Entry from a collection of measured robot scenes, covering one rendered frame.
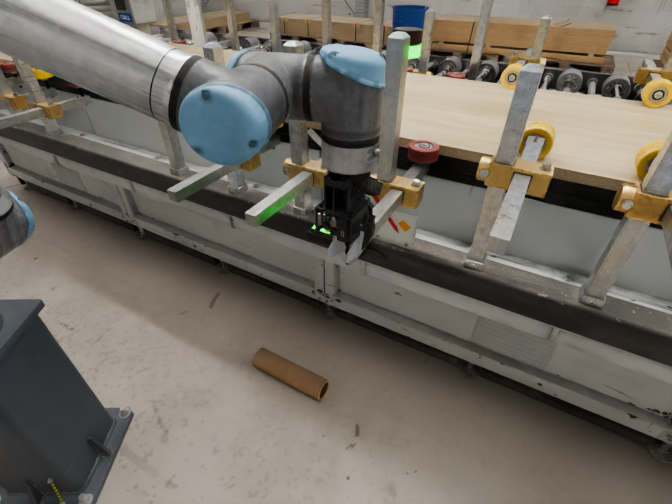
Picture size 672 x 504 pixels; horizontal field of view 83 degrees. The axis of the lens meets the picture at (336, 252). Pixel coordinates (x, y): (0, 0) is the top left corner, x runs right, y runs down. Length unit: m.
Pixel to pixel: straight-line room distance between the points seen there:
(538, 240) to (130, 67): 1.00
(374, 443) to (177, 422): 0.69
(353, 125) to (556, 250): 0.77
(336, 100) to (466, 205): 0.67
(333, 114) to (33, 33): 0.34
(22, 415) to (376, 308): 1.13
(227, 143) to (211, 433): 1.19
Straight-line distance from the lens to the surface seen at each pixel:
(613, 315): 0.99
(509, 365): 1.51
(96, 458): 1.57
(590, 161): 1.13
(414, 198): 0.91
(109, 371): 1.81
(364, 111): 0.55
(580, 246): 1.16
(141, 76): 0.49
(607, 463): 1.66
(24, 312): 1.22
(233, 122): 0.44
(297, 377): 1.47
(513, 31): 6.68
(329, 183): 0.59
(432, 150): 1.02
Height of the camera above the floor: 1.29
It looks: 38 degrees down
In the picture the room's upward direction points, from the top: straight up
